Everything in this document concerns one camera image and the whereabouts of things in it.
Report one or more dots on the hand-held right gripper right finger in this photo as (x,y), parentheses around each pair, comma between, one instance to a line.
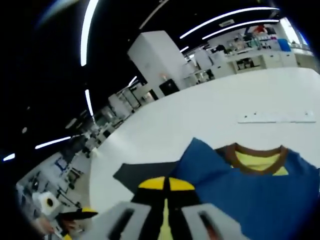
(182,207)

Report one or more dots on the white storage counter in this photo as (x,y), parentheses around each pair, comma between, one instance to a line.
(250,60)

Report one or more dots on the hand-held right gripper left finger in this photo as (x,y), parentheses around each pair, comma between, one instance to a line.
(147,207)

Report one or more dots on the ceiling light strip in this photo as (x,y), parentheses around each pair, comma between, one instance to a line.
(225,17)
(87,32)
(52,142)
(89,102)
(240,26)

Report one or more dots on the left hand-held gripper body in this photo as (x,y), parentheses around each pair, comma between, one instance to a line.
(47,203)

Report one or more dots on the blue bin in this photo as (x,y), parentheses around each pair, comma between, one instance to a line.
(285,45)

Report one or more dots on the black box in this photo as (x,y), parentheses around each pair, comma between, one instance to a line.
(169,87)

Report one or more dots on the large white pillar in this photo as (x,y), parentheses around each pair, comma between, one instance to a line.
(157,62)

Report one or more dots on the person's left hand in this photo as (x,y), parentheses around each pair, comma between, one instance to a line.
(57,227)

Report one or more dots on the clear template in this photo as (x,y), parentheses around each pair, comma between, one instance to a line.
(275,118)

